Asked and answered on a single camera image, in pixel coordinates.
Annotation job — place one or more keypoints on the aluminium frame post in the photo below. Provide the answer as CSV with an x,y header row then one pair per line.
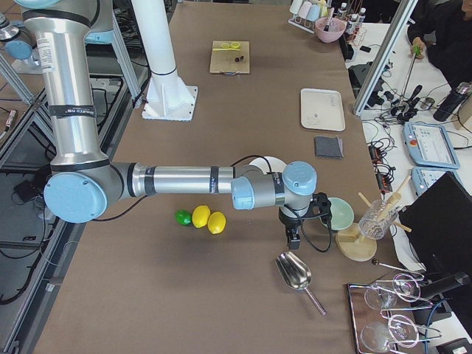
x,y
392,35

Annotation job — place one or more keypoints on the mint green bowl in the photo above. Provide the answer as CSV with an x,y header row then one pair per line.
x,y
342,214

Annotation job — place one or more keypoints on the green lime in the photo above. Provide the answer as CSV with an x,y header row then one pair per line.
x,y
183,217

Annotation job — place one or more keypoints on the white round plate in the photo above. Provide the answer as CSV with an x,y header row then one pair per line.
x,y
269,164

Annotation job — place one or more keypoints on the clear textured glass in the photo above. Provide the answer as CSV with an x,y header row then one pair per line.
x,y
377,220

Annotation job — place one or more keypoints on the yellow lemon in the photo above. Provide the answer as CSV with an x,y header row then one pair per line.
x,y
216,223
200,216

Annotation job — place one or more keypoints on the yellow lemon right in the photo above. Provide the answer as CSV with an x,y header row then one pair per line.
x,y
216,223

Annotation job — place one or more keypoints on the dark grey folded cloth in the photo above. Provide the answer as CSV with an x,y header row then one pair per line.
x,y
328,147

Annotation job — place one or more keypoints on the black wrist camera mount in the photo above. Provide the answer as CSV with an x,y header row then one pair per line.
x,y
321,208

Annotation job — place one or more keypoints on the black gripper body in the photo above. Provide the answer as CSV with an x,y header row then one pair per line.
x,y
289,221

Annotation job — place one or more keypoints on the wine glass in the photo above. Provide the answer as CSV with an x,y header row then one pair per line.
x,y
384,294
397,334

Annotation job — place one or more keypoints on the blue teach pendant lower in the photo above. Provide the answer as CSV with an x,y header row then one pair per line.
x,y
423,177

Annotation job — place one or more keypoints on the pink bowl with ice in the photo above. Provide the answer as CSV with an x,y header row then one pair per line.
x,y
336,29

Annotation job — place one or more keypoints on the black monitor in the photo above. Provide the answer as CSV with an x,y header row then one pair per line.
x,y
440,220

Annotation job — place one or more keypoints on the blue teach pendant upper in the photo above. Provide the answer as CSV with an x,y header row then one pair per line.
x,y
430,146

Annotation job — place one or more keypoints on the metal glass rack tray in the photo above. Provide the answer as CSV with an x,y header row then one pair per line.
x,y
362,315

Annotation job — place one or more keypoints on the yellow lemon left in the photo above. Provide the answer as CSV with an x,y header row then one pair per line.
x,y
200,216

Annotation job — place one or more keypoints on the cream rectangular tray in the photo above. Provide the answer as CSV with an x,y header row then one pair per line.
x,y
321,109

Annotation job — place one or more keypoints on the blue teach pendant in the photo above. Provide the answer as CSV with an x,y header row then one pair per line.
x,y
423,177
430,146

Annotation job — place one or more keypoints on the white pedestal column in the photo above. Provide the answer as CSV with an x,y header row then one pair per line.
x,y
168,97

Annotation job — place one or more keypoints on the wine glass upper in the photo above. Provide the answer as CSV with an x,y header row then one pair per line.
x,y
384,294

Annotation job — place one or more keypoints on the white cup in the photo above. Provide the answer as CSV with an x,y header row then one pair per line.
x,y
295,6

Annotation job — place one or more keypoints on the bamboo cutting board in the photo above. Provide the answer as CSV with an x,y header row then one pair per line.
x,y
223,61

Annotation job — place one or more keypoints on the black thermos bottle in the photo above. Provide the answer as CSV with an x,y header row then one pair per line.
x,y
457,96

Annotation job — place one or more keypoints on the wooden cup stand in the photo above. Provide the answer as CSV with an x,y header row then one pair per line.
x,y
357,247

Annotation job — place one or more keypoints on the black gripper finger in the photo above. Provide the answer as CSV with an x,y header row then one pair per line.
x,y
293,238

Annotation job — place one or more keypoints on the wine glass lower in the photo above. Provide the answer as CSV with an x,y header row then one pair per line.
x,y
397,334

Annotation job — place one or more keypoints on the white wire cup rack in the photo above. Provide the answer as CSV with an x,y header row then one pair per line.
x,y
304,24

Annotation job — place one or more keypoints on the light blue cup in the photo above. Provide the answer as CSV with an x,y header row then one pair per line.
x,y
313,13

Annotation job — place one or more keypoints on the pink cup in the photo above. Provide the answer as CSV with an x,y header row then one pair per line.
x,y
304,9

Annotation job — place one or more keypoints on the steel muddler black tip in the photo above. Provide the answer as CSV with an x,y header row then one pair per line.
x,y
328,20

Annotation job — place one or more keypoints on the steel ice scoop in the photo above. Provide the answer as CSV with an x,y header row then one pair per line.
x,y
297,276

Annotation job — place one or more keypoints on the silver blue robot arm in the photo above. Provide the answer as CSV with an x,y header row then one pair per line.
x,y
85,182

